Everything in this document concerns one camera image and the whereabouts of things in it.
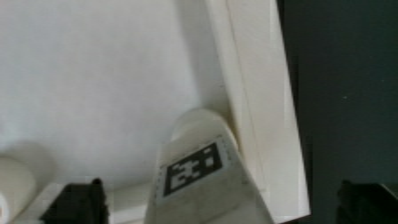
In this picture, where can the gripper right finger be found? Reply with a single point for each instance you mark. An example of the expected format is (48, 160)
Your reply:
(366, 203)

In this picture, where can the white table leg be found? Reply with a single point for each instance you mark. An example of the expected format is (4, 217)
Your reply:
(203, 191)

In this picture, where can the white square table top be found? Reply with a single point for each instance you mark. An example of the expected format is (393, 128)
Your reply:
(112, 64)

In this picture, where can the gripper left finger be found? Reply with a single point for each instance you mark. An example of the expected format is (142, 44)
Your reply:
(75, 208)

